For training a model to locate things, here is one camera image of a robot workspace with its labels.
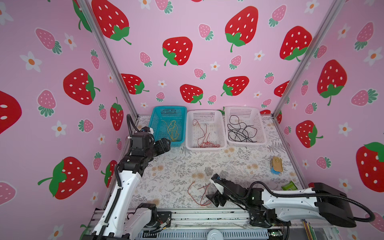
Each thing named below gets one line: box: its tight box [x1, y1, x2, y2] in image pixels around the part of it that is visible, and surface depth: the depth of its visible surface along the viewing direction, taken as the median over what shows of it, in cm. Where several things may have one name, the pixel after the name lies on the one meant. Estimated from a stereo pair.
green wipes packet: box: [281, 180, 298, 191], surface depth 86 cm
